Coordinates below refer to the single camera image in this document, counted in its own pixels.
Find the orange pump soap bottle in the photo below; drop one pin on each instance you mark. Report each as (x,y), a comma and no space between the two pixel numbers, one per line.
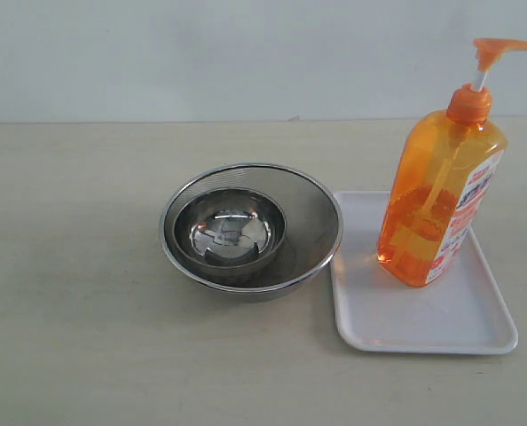
(448,162)

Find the large steel mesh strainer bowl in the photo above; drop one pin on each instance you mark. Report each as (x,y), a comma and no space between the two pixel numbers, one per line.
(314,230)

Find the small stainless steel bowl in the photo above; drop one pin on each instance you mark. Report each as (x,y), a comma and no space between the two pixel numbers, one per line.
(230,229)

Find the white plastic tray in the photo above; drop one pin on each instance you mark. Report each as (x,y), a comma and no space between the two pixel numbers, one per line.
(462,312)

